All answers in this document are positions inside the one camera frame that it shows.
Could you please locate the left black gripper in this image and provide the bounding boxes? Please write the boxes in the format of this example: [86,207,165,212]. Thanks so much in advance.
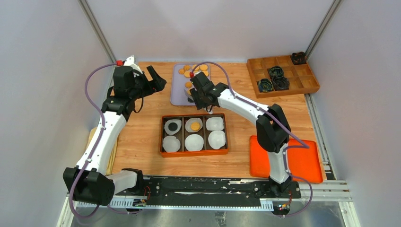
[129,66,166,100]

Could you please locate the lavender cookie tray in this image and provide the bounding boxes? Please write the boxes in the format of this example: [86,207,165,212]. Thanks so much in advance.
[170,62,210,106]

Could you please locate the metal tongs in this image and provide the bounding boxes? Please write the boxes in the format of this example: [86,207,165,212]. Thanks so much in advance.
[184,89,213,114]

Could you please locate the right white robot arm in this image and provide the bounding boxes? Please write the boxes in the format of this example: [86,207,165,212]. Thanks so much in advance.
[190,72,293,198]

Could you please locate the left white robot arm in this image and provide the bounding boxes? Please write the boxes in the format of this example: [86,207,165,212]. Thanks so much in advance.
[63,55,166,209]

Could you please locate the orange compartment box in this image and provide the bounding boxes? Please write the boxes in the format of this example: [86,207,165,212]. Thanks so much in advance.
[159,113,229,157]

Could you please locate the black rolled fabric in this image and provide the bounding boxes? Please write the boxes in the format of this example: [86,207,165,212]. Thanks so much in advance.
[271,76,290,91]
[257,78,274,93]
[268,66,284,79]
[290,52,307,65]

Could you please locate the tan folded cloth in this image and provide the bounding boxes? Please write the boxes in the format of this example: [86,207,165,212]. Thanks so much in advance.
[86,127,118,175]

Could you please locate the wooden divided organizer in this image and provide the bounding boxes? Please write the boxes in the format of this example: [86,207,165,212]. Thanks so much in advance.
[246,55,320,98]

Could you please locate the orange box lid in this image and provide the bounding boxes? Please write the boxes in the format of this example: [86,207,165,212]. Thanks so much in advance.
[249,135,326,183]

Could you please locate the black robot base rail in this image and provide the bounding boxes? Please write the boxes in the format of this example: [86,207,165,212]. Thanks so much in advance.
[113,175,302,208]

